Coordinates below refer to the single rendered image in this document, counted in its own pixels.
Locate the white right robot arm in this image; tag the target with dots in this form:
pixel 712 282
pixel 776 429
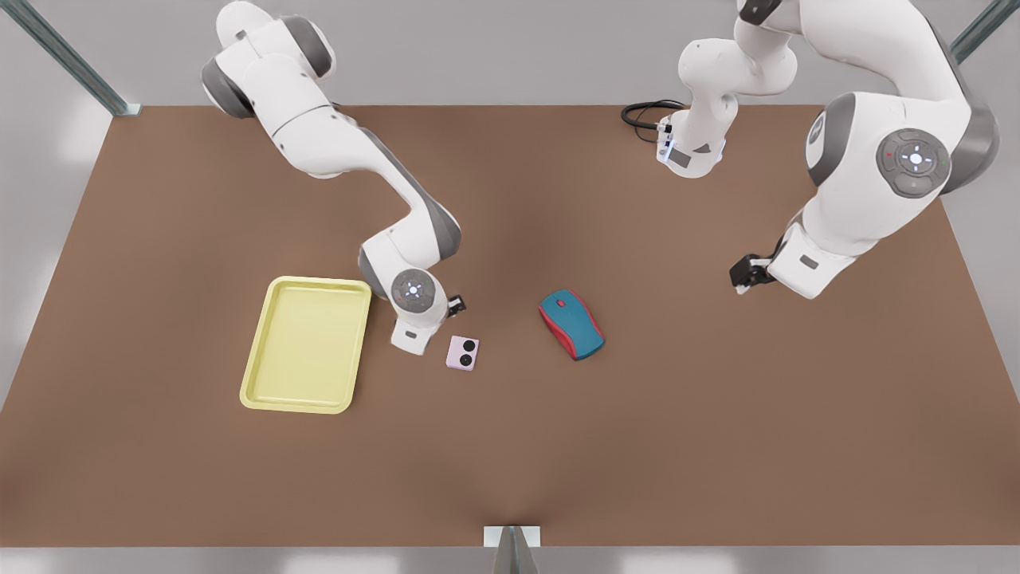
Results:
pixel 319 135

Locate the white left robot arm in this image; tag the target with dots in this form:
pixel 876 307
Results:
pixel 876 159

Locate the yellow rectangular tray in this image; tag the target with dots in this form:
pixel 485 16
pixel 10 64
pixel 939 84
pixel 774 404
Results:
pixel 307 344

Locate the silver frame post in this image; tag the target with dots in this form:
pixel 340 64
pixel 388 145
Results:
pixel 68 56
pixel 512 550
pixel 985 29

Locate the teal and red computer mouse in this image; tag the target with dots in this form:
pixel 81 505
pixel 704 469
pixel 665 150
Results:
pixel 571 324

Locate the pink flip phone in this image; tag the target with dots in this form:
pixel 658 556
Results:
pixel 463 352

